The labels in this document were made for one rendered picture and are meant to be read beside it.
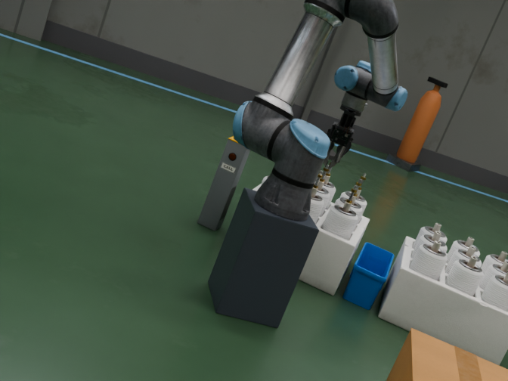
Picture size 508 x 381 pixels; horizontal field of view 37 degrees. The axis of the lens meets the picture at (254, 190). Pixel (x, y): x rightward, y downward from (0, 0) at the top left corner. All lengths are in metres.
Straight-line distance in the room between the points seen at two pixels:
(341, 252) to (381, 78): 0.56
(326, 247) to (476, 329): 0.52
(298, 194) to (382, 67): 0.46
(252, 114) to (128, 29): 2.86
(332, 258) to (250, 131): 0.60
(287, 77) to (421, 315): 0.88
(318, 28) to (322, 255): 0.75
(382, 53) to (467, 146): 3.43
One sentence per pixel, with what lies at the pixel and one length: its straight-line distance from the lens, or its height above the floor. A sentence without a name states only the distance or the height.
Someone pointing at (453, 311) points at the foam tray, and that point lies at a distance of 2.42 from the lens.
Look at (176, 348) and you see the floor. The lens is 1.80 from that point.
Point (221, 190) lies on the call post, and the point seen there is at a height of 0.14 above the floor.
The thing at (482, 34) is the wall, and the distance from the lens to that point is 5.36.
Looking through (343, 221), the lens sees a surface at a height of 0.23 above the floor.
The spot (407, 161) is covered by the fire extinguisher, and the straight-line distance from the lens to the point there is 5.03.
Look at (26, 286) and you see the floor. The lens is 1.86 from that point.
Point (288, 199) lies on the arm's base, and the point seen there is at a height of 0.35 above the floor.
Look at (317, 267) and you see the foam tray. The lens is 2.42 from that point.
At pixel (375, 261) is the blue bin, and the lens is 2.71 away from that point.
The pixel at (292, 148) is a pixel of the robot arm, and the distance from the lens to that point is 1.93.
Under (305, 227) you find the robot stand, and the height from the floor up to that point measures 0.30.
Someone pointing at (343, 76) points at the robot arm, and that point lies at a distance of 2.34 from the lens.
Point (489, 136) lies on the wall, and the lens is 5.57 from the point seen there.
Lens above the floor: 0.86
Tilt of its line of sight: 16 degrees down
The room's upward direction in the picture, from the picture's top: 21 degrees clockwise
